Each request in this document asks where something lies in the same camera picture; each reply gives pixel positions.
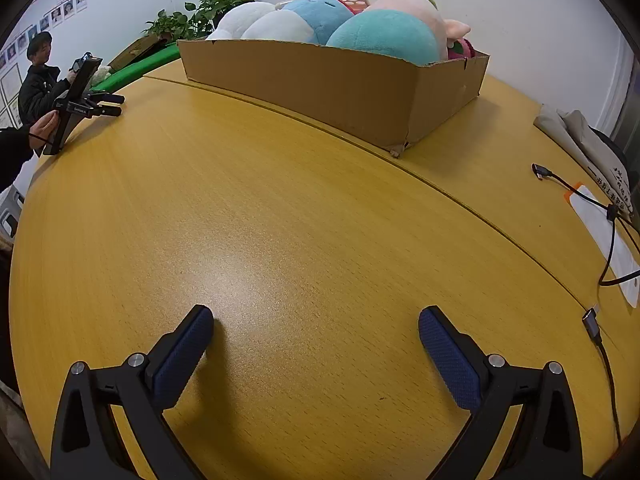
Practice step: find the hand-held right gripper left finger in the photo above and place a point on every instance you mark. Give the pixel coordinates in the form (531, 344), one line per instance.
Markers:
(182, 360)

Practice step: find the person's left hand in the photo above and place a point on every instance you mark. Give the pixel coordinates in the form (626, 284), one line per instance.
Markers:
(42, 127)

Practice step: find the flat cardboard piece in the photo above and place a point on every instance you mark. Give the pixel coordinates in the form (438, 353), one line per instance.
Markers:
(135, 52)

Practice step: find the large green potted plant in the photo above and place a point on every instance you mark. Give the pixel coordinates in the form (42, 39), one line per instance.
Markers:
(220, 2)

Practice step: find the person's left forearm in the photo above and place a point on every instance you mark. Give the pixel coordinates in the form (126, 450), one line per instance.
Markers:
(14, 157)

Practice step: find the brown cardboard box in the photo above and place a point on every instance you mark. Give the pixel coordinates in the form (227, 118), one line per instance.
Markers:
(320, 90)

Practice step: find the blue and white plush toy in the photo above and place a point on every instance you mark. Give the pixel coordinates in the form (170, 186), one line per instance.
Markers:
(310, 17)

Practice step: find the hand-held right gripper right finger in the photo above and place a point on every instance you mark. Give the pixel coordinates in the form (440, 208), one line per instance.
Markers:
(450, 365)

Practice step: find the row of wall photos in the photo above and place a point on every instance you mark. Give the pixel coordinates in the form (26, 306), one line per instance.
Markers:
(45, 25)

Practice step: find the beige cloth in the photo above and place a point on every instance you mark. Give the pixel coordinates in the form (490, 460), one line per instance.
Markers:
(570, 135)

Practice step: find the green mat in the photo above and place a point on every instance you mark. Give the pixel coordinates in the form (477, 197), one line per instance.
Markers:
(135, 70)

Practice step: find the white packet with orange edge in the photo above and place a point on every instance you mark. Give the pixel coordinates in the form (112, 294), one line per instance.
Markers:
(617, 255)

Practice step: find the teal pink plush toy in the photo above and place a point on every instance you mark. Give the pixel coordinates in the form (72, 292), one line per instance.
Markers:
(390, 35)

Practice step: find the small green potted plant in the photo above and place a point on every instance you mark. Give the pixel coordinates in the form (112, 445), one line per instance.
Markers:
(167, 25)

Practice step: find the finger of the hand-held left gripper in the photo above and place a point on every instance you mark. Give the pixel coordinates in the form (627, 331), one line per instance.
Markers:
(107, 96)
(107, 110)

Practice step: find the pink dotted case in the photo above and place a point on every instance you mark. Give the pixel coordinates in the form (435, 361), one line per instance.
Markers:
(352, 2)

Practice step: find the grey chair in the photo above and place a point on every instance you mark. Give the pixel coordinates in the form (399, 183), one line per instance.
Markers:
(11, 210)

